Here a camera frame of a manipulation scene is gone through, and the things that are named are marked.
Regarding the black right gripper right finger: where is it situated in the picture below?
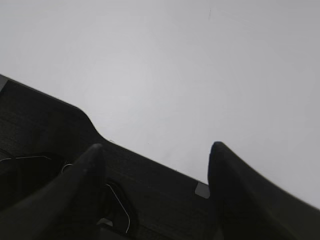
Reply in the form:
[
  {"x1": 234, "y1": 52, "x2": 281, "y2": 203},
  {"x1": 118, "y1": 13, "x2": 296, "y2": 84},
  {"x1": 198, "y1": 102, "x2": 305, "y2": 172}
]
[{"x1": 207, "y1": 141, "x2": 320, "y2": 240}]

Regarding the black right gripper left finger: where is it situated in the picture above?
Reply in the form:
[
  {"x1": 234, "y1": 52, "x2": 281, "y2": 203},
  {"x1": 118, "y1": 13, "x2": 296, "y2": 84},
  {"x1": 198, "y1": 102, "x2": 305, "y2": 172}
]
[{"x1": 0, "y1": 144, "x2": 106, "y2": 240}]

